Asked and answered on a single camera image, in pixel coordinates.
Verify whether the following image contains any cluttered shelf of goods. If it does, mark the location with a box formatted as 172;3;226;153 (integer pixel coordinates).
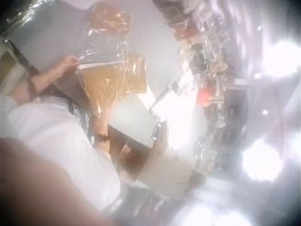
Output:
152;0;250;170

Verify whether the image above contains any person's right hand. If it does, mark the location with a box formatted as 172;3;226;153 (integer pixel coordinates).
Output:
90;98;116;137

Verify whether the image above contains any black wrist band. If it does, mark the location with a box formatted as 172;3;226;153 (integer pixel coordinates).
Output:
92;133;111;144
25;77;36;95

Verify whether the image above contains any brown cardboard box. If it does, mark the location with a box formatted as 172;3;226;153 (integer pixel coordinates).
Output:
117;141;196;189

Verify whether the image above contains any person's left hand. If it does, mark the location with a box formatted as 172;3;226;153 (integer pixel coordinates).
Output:
52;55;79;79

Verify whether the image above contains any clear plastic zip bag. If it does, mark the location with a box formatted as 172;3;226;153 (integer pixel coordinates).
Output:
77;32;129;69

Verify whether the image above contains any black phone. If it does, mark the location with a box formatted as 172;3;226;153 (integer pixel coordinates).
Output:
151;120;168;142

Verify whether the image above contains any amber plastic zip bag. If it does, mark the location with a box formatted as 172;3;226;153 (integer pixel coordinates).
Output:
86;1;133;36
76;52;148;116

